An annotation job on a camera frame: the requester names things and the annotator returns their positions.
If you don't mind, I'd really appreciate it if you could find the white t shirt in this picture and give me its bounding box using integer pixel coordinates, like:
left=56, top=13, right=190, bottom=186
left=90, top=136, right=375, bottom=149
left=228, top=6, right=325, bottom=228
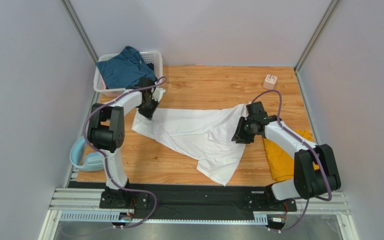
left=131, top=104, right=247, bottom=186

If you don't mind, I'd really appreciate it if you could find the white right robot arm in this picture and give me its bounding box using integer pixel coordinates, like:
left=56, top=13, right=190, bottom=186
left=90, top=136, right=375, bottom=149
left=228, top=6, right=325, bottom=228
left=232, top=101, right=342, bottom=202

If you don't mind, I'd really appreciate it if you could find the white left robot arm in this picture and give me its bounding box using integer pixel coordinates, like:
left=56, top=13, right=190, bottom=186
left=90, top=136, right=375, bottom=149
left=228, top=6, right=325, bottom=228
left=83, top=76, right=167, bottom=199

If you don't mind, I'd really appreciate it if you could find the blue t shirt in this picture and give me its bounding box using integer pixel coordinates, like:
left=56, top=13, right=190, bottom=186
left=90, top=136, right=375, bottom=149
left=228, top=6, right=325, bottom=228
left=96, top=46, right=157, bottom=89

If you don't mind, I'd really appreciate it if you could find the folded yellow t shirt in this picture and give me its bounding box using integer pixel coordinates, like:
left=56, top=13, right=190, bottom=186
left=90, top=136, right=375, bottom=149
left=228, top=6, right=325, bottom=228
left=262, top=129, right=320, bottom=183

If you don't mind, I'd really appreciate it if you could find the small pink box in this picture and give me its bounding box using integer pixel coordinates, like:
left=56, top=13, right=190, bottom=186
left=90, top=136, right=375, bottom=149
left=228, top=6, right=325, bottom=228
left=262, top=74, right=278, bottom=90

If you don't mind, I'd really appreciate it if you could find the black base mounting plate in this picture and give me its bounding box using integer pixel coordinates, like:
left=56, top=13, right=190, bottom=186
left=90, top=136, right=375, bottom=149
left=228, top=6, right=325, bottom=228
left=68, top=182, right=297, bottom=221

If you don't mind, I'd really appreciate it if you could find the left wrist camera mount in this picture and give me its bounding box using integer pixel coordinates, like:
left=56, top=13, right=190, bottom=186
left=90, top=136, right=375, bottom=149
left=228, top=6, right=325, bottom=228
left=152, top=87, right=166, bottom=103

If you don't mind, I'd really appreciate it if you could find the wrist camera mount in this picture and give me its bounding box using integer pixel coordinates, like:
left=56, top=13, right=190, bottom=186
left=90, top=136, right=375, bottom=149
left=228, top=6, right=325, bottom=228
left=152, top=87, right=166, bottom=103
left=246, top=101, right=267, bottom=118

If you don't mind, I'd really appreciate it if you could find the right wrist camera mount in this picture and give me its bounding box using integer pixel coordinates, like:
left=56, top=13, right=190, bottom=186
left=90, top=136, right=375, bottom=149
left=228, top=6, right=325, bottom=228
left=246, top=101, right=267, bottom=118

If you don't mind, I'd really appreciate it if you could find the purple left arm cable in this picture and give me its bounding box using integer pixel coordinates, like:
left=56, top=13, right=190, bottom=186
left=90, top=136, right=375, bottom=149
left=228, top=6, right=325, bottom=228
left=82, top=76, right=168, bottom=229

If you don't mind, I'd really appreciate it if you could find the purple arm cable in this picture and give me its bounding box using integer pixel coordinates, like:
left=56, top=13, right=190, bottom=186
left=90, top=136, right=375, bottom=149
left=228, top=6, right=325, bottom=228
left=251, top=89, right=333, bottom=233
left=82, top=76, right=168, bottom=229

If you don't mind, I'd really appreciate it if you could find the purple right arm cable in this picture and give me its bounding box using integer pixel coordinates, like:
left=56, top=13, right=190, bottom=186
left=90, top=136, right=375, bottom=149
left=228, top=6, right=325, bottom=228
left=251, top=89, right=333, bottom=233

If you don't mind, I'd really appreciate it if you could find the aluminium frame rail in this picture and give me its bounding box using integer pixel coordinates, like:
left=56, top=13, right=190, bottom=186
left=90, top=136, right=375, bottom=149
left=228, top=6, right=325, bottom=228
left=38, top=188, right=359, bottom=240

